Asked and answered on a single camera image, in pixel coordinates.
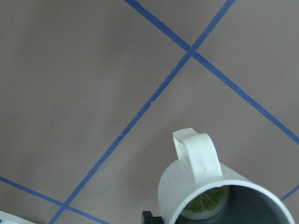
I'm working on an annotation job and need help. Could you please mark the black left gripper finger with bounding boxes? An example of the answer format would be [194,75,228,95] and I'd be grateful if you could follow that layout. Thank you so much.
[142,211,164,224]

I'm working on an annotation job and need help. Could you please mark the brown table mat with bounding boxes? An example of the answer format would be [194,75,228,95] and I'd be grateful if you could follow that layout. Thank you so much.
[0,0,299,224]

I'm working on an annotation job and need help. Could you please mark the white HOME mug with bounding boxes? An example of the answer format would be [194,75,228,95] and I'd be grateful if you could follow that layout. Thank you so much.
[158,128,295,224]

